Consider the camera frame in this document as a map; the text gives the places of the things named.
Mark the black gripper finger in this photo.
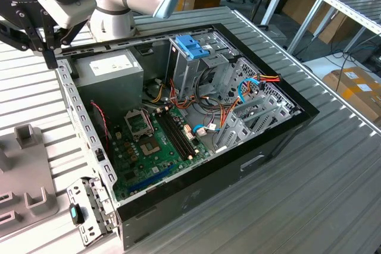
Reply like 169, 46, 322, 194
41, 9, 90, 70
0, 3, 52, 70

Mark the perforated metal disk bay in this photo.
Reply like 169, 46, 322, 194
213, 57, 301, 155

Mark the grey power supply unit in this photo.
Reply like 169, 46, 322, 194
72, 49, 145, 124

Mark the metal socket cover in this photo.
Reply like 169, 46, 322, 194
123, 108, 154, 142

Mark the grey parts rack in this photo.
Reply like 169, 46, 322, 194
0, 123, 60, 239

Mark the metal optical drive cage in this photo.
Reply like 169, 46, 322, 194
165, 29, 241, 103

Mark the blue plastic drive latch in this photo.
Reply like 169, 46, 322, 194
175, 35, 211, 61

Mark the CPU socket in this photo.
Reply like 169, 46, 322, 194
139, 137, 161, 158

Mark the black RAM slot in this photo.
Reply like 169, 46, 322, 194
160, 112, 191, 159
167, 110, 199, 155
163, 111, 195, 157
157, 113, 188, 160

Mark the green motherboard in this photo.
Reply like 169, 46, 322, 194
108, 106, 215, 203

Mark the blue expansion slot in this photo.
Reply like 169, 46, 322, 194
127, 162, 176, 195

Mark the black latch blue mark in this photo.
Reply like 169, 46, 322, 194
68, 202, 86, 225

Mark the black open PC case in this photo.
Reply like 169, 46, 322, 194
49, 23, 321, 251

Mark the brown cardboard sheet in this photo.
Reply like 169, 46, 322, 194
281, 0, 358, 45

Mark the labelled cardboard box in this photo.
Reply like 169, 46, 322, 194
323, 67, 381, 124

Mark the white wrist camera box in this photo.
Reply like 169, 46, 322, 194
37, 0, 98, 29

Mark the red black twisted wire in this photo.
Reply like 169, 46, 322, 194
90, 101, 110, 149

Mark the yellow orange wire white plug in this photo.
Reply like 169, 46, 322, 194
149, 77, 166, 104

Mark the orange red wire bundle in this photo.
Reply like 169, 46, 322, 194
168, 77, 199, 112

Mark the hinged metal slot bracket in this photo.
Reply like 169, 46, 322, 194
65, 176, 117, 247

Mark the light blue data wire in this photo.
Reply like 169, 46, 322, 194
192, 123, 223, 136
237, 77, 260, 105

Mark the coloured power wire black plug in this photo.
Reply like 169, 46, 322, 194
246, 73, 282, 96

